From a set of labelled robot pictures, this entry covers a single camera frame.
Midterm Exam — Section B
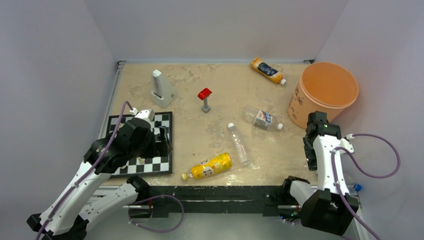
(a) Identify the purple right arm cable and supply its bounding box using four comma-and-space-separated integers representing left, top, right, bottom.
331, 133, 402, 240

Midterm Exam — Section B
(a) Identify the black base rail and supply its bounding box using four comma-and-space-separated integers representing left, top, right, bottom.
128, 185, 300, 218

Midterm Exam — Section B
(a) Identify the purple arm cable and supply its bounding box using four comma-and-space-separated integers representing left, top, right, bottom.
34, 100, 137, 240
331, 133, 402, 240

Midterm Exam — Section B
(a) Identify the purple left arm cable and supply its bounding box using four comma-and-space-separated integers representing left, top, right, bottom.
34, 100, 137, 240

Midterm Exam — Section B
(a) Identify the clear empty plastic bottle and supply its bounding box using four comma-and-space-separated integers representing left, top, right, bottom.
227, 122, 250, 167

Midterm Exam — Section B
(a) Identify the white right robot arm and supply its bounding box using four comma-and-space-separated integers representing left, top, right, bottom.
280, 111, 359, 236

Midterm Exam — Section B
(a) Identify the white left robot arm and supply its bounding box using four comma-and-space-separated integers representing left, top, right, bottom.
26, 109, 172, 240

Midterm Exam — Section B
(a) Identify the orange bottle blue label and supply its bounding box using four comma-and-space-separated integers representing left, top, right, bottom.
250, 57, 287, 86

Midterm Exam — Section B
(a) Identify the clear bottle white label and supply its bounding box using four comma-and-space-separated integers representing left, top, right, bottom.
242, 105, 284, 132

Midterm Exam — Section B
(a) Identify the orange plastic bin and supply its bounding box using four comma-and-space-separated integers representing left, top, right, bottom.
287, 62, 359, 129

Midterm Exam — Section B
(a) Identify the blue cap pepsi bottle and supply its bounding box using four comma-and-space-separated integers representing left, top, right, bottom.
343, 172, 362, 195

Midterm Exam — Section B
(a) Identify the red grey toy stand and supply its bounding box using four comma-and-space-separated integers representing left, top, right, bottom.
197, 88, 212, 114

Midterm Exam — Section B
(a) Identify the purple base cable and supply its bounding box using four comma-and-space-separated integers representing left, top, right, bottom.
128, 194, 185, 233

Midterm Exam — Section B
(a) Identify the yellow juice bottle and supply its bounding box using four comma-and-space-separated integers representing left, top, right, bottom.
181, 152, 233, 181

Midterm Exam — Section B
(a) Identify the white metronome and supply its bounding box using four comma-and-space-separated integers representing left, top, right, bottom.
150, 69, 177, 109

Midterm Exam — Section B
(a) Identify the black white chessboard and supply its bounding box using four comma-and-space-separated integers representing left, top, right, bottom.
111, 111, 174, 179

